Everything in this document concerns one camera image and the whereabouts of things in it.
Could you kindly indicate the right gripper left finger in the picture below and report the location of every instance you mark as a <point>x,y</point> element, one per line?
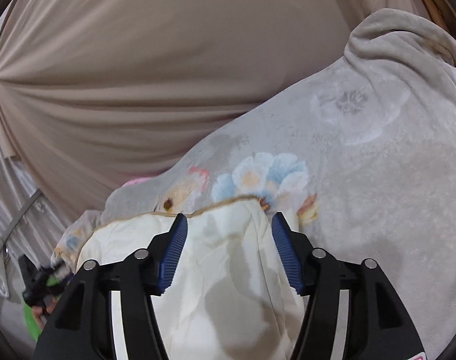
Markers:
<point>107,310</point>

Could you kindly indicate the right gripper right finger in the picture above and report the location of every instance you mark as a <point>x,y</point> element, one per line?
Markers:
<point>378,324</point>

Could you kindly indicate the cream quilted jacket tan trim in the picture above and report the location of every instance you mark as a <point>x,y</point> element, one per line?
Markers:
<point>230,298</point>

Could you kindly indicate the green plush item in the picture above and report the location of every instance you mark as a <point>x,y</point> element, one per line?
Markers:
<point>34,318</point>

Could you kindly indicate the grey floral fleece blanket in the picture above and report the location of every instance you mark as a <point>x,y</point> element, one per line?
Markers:
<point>361,157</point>

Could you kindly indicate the beige curtain backdrop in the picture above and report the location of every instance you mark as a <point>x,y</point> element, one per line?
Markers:
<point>97,92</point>

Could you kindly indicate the silver plastic sheet with rail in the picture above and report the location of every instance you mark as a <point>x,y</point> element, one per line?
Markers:
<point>29,224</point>

